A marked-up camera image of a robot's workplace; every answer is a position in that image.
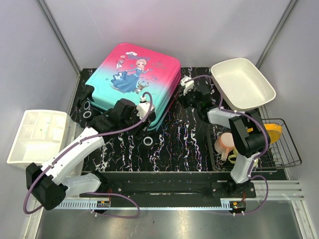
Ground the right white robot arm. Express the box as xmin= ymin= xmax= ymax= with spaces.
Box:
xmin=177 ymin=90 xmax=270 ymax=198

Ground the yellow-green mug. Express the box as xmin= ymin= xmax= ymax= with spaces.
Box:
xmin=228 ymin=148 xmax=259 ymax=168

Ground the white drawer organizer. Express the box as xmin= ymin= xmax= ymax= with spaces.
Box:
xmin=6 ymin=110 xmax=83 ymax=169

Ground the white plastic tray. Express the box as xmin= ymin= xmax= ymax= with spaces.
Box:
xmin=211 ymin=58 xmax=276 ymax=112

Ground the aluminium rail frame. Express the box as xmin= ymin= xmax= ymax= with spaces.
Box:
xmin=54 ymin=180 xmax=304 ymax=212

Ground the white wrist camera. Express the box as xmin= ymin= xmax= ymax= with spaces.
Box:
xmin=180 ymin=76 xmax=194 ymax=96
xmin=136 ymin=96 xmax=155 ymax=120

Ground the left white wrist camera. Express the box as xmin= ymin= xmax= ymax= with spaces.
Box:
xmin=136 ymin=96 xmax=155 ymax=120

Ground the pink cup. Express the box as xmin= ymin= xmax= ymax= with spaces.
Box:
xmin=214 ymin=132 xmax=235 ymax=161

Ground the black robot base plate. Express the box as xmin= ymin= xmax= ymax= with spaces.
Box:
xmin=99 ymin=171 xmax=256 ymax=199

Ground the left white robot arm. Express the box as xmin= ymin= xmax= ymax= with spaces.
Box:
xmin=23 ymin=96 xmax=156 ymax=215

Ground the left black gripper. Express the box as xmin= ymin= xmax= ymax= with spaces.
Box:
xmin=121 ymin=107 xmax=152 ymax=140

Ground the pink and teal kids suitcase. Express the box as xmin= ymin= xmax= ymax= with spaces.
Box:
xmin=77 ymin=43 xmax=181 ymax=145

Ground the black marble pattern mat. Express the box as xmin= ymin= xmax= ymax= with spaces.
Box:
xmin=69 ymin=67 xmax=287 ymax=172

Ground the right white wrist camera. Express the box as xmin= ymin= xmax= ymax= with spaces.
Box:
xmin=180 ymin=76 xmax=194 ymax=96

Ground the orange-yellow plate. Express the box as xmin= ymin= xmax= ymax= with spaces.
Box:
xmin=264 ymin=123 xmax=283 ymax=144

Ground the black wire dish rack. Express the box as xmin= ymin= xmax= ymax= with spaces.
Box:
xmin=207 ymin=118 xmax=302 ymax=172

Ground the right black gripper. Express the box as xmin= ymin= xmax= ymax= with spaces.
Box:
xmin=176 ymin=86 xmax=201 ymax=110

